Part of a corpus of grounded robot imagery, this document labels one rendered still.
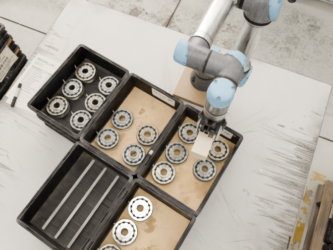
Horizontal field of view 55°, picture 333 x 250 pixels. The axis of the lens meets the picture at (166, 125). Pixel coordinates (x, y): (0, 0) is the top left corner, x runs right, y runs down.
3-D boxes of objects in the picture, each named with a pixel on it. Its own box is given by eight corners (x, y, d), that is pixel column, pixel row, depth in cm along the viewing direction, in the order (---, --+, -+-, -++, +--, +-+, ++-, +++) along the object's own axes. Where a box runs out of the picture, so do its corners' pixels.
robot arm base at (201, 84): (194, 63, 176) (196, 52, 167) (221, 71, 174) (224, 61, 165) (186, 86, 171) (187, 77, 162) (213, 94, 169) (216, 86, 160)
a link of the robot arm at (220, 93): (241, 80, 91) (230, 105, 88) (233, 97, 101) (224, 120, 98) (215, 70, 92) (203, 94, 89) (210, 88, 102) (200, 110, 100)
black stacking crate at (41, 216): (84, 148, 150) (78, 140, 139) (137, 182, 144) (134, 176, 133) (27, 223, 138) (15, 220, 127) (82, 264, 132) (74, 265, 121)
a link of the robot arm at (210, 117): (209, 91, 102) (234, 100, 101) (207, 97, 106) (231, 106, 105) (200, 111, 100) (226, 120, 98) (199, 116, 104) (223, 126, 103)
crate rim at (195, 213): (185, 104, 147) (185, 102, 145) (244, 138, 141) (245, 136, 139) (135, 177, 135) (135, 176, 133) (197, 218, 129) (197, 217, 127)
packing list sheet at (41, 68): (34, 52, 182) (34, 51, 182) (71, 66, 179) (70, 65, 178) (2, 100, 171) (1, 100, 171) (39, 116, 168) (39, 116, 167)
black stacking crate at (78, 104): (86, 56, 168) (81, 43, 158) (133, 84, 162) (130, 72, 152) (35, 115, 156) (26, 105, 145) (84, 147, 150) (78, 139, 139)
